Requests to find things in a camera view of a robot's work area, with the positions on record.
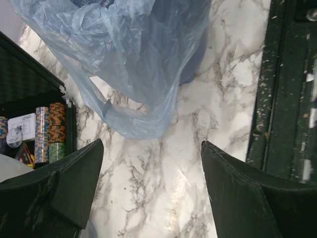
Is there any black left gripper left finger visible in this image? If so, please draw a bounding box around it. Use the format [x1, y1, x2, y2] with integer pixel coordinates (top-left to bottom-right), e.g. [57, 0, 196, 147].
[0, 139, 104, 238]

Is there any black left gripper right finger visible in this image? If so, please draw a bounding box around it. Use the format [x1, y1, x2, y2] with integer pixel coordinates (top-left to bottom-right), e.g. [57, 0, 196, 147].
[201, 141, 317, 238]

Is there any translucent trash bag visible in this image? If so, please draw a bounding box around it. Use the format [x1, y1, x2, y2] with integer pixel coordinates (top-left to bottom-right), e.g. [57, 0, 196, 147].
[0, 154, 33, 182]

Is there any light blue trash bag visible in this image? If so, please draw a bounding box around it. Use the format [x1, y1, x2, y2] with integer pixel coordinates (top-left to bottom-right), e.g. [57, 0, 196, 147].
[11, 0, 211, 140]

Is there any blue plastic trash bin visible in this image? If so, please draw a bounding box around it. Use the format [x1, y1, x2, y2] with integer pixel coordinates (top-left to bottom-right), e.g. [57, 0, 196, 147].
[72, 0, 211, 88]

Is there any black poker chip case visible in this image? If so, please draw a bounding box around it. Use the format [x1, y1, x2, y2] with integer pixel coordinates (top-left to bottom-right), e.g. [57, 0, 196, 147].
[0, 34, 76, 169]

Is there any black mounting rail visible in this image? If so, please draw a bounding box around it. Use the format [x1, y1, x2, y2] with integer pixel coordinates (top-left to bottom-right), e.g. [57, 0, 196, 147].
[246, 0, 317, 185]

